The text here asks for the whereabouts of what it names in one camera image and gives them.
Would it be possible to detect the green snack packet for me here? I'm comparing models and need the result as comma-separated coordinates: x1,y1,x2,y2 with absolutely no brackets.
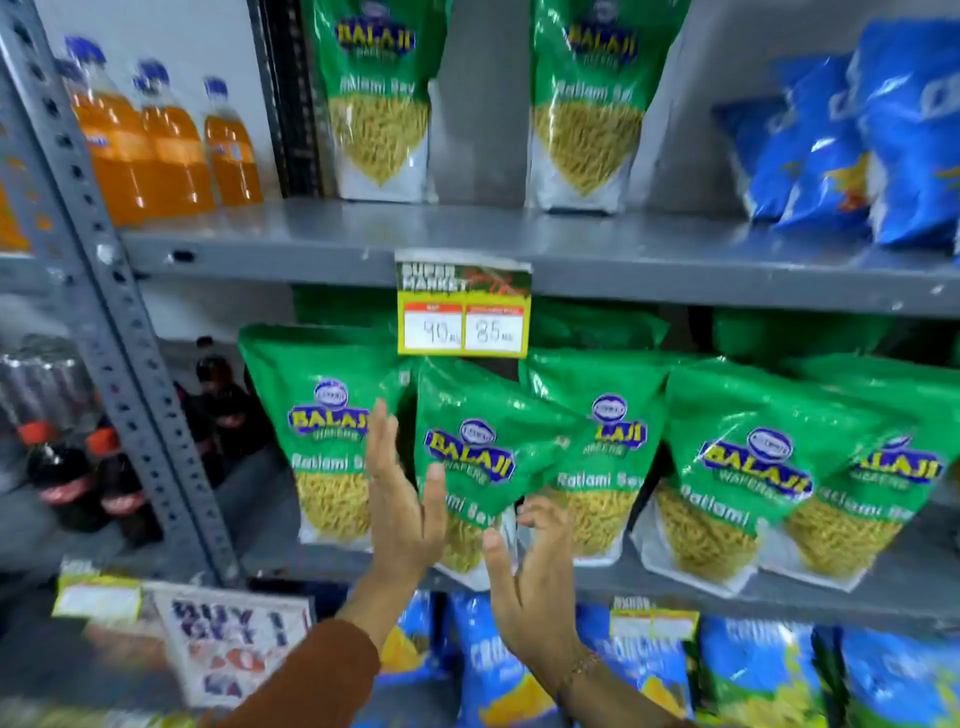
414,357,580,593

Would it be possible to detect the grey metal shelf board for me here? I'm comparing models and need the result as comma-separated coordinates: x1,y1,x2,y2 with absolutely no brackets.
118,198,960,319
238,480,960,640

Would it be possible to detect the thin wrist bracelet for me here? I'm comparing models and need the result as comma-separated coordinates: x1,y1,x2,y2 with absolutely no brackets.
555,648,603,693

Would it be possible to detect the blue chips bag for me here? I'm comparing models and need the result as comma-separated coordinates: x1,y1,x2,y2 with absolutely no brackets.
853,18,960,250
772,54,875,232
712,96,796,221

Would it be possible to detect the person's left hand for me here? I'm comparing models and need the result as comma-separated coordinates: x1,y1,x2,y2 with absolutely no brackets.
364,398,450,592

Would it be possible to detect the green yellow price tag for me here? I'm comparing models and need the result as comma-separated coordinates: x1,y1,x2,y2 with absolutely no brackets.
394,249,534,360

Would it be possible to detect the blue green crisps packet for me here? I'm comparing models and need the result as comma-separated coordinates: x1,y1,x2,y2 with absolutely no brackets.
694,616,830,728

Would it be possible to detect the white offer sign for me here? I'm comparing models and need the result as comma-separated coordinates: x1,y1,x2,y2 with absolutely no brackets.
144,580,317,711

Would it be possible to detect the green yellow noodle snack bag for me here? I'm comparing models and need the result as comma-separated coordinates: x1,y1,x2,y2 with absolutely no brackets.
527,0,693,215
311,0,451,204

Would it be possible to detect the orange soda bottle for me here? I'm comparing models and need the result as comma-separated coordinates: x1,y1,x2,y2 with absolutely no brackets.
133,60,217,219
63,36,149,228
202,75,265,209

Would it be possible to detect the row of green packets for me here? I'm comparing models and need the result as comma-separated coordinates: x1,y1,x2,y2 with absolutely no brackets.
238,285,960,600

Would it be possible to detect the person's right hand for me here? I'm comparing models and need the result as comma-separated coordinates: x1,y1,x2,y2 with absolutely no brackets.
480,494,599,688

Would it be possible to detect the dark perforated shelf upright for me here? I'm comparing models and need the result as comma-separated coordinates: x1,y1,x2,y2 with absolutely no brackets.
247,0,327,201

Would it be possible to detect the person's right forearm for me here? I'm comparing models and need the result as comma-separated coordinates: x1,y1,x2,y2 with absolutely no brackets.
553,651,700,728

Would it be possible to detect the dark cola bottle red cap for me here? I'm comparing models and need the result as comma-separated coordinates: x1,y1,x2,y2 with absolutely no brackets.
85,427,164,546
18,420,108,534

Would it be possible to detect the dark cola bottle black cap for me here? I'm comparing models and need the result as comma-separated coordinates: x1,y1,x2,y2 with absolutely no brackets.
191,336,264,470

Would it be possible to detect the grey perforated shelf upright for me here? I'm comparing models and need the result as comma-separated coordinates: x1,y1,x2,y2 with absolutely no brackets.
0,0,243,588

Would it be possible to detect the pack of clear bottles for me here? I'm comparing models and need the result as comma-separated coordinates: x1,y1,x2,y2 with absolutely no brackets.
0,334,95,432

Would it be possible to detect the person's left forearm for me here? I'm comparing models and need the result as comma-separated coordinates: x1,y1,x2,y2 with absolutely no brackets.
197,571,426,728

